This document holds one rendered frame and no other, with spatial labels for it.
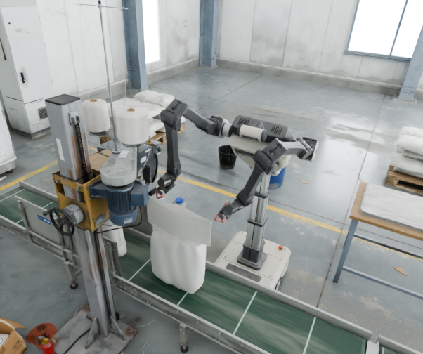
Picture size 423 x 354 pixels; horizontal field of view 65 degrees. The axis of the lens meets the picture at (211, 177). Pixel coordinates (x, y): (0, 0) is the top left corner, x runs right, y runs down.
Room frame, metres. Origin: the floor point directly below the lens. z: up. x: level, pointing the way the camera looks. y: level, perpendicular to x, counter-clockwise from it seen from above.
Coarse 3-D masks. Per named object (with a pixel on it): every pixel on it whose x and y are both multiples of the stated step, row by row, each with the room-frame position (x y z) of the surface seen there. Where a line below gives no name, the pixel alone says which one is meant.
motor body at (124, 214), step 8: (112, 192) 1.43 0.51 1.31; (120, 192) 1.43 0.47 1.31; (128, 192) 1.44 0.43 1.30; (112, 200) 1.42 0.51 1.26; (120, 200) 1.42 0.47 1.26; (128, 200) 1.45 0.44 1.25; (112, 208) 1.43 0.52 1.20; (120, 208) 1.42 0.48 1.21; (128, 208) 1.44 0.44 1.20; (112, 216) 1.42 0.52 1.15; (120, 216) 1.41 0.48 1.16; (128, 216) 1.43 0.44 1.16; (136, 216) 1.49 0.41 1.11; (120, 224) 1.41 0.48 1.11; (128, 224) 1.43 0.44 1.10
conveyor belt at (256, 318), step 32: (32, 192) 2.72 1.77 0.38; (128, 256) 1.91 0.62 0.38; (160, 288) 1.62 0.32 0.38; (224, 288) 1.65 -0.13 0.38; (224, 320) 1.38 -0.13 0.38; (256, 320) 1.39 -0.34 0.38; (288, 320) 1.41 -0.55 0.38; (320, 320) 1.42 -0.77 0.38; (288, 352) 1.19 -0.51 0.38; (320, 352) 1.20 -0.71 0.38; (352, 352) 1.21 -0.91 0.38
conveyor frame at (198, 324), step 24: (48, 192) 2.67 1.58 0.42; (0, 216) 2.27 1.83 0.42; (48, 240) 2.00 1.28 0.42; (144, 240) 2.12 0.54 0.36; (120, 288) 1.67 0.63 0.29; (264, 288) 1.64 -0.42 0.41; (168, 312) 1.48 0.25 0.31; (312, 312) 1.48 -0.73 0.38; (216, 336) 1.31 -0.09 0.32; (360, 336) 1.33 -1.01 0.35
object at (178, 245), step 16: (160, 208) 1.74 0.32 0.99; (176, 208) 1.75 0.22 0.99; (160, 224) 1.75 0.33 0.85; (176, 224) 1.67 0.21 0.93; (192, 224) 1.63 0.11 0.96; (208, 224) 1.60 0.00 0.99; (160, 240) 1.68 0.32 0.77; (176, 240) 1.64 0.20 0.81; (192, 240) 1.63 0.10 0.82; (208, 240) 1.60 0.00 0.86; (160, 256) 1.67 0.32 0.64; (176, 256) 1.61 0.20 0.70; (192, 256) 1.58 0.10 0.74; (160, 272) 1.67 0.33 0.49; (176, 272) 1.60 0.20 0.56; (192, 272) 1.57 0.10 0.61; (192, 288) 1.57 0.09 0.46
